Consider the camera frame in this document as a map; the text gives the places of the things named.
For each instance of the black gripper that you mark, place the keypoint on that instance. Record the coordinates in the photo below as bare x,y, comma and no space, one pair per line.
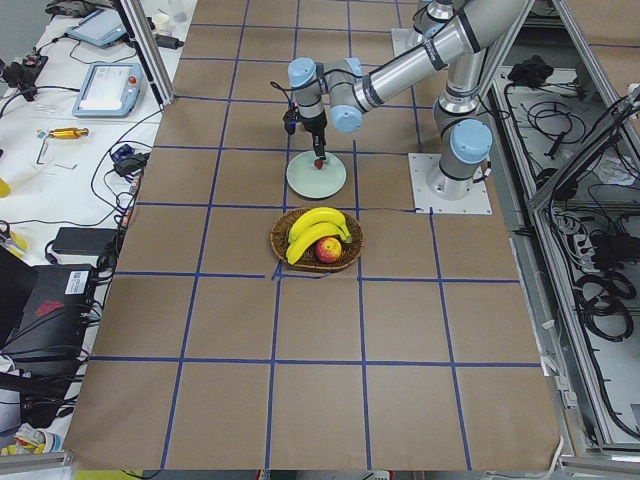
314,125

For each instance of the pale green plate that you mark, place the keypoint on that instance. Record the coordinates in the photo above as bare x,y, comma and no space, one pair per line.
309,182

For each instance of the yellow banana bunch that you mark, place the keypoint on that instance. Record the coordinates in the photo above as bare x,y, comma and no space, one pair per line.
313,225

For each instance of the woven wicker basket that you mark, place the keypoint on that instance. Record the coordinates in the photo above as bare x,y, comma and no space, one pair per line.
308,261

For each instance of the red yellow apple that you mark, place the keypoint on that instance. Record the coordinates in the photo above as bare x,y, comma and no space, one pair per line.
328,250

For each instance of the white paper cup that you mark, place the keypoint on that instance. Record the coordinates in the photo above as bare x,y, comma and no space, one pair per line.
162,24

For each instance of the near blue teach pendant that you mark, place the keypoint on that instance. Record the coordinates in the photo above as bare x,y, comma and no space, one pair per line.
109,90

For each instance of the blue teach pendant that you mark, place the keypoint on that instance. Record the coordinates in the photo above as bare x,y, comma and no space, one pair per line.
109,90
101,28

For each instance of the black power adapter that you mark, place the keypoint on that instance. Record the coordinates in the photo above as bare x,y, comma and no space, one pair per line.
83,241

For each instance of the far blue teach pendant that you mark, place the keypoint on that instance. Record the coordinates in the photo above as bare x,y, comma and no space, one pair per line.
101,28

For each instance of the black computer case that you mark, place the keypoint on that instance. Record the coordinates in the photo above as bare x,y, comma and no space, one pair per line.
51,332

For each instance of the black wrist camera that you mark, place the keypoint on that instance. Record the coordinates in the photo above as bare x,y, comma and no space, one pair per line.
290,120

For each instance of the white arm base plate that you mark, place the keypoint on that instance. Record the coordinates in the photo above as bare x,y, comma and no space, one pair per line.
480,200
406,40

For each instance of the aluminium frame post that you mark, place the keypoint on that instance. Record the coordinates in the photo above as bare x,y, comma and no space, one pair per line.
137,26

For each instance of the yellow handled screwdriver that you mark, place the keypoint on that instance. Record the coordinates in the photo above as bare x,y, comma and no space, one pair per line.
69,133

